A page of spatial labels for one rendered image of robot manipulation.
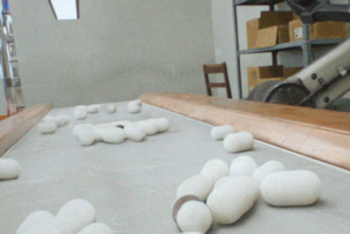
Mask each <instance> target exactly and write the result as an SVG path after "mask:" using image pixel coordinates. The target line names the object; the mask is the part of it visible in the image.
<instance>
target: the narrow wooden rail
mask: <svg viewBox="0 0 350 234"><path fill-rule="evenodd" d="M52 110H53V103H37V104H35V105H32V107H30V108H28V109H25V110H23V111H21V112H19V113H17V114H15V115H13V116H10V117H8V118H7V119H5V120H2V121H1V122H0V158H1V157H2V156H4V155H5V154H6V153H7V151H8V150H9V149H11V148H12V147H13V146H14V145H15V144H16V143H17V142H18V141H19V140H20V139H21V138H23V137H24V135H25V134H26V133H27V132H28V131H30V130H31V129H32V128H33V127H34V126H35V125H37V124H38V122H39V121H40V120H41V119H43V118H44V117H45V116H46V115H47V114H48V113H50V112H51V111H52Z"/></svg>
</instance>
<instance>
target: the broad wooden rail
mask: <svg viewBox="0 0 350 234"><path fill-rule="evenodd" d="M137 100H140V101H141V102H143V103H147V104H149V105H153V106H156V107H160V108H162V109H164V110H166V111H169V112H173V113H175V114H180V115H182V116H186V117H188V118H192V119H195V120H199V121H200V122H203V123H206V124H208V125H213V126H215V127H218V126H226V125H230V126H232V127H234V130H235V133H242V132H248V133H251V134H252V135H253V136H254V139H255V140H259V142H264V143H266V144H270V145H273V146H276V147H279V148H283V149H286V150H288V151H290V152H292V153H297V154H299V155H303V156H305V157H309V158H312V159H315V160H318V161H322V162H325V164H329V165H331V166H335V167H338V168H342V169H344V170H348V171H350V113H349V112H337V111H330V110H324V109H312V108H305V107H299V106H292V105H280V104H273V103H261V102H254V101H242V100H241V99H229V98H222V97H215V96H203V95H196V94H183V93H177V92H149V93H143V94H142V95H140V97H139V98H138V99H137Z"/></svg>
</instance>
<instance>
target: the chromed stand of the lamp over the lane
mask: <svg viewBox="0 0 350 234"><path fill-rule="evenodd" d="M11 21H12V19H11V13H10V7H9V3H8V0H0V73H1V80H2V86H3V93H4V97H5V105H6V109H7V113H8V117H10V116H13V115H15V114H17V113H19V112H21V111H23V110H25V107H24V103H23V95H22V90H21V82H20V80H21V78H20V73H19V69H18V60H17V56H16V49H15V44H14V36H13V31H12V24H11Z"/></svg>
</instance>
